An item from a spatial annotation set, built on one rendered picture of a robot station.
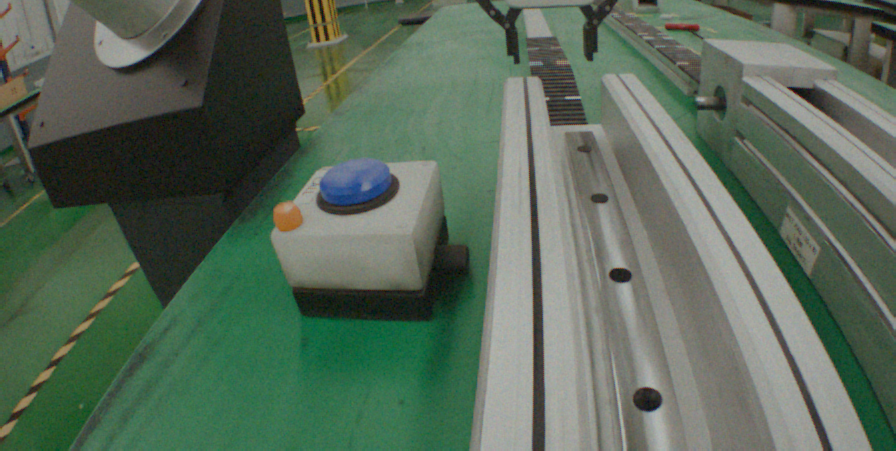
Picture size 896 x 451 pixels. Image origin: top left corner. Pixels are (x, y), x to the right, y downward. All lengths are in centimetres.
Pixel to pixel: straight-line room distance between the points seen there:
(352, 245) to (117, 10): 38
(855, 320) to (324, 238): 28
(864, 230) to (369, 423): 26
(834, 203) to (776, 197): 7
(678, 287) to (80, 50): 66
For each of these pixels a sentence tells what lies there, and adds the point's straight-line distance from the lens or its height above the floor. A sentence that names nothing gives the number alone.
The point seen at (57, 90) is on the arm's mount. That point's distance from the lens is 67.
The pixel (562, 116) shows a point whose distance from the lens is 45.
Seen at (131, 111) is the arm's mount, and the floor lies 88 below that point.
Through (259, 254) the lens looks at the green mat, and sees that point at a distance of 35.
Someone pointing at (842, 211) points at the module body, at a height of 84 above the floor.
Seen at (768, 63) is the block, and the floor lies 87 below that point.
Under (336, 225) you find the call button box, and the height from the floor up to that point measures 84.
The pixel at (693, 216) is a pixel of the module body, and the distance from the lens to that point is 18.
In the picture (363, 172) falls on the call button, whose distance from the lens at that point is 25.
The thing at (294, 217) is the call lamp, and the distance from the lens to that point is 24.
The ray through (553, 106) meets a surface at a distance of 48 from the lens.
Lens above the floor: 96
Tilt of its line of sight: 30 degrees down
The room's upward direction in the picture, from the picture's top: 8 degrees counter-clockwise
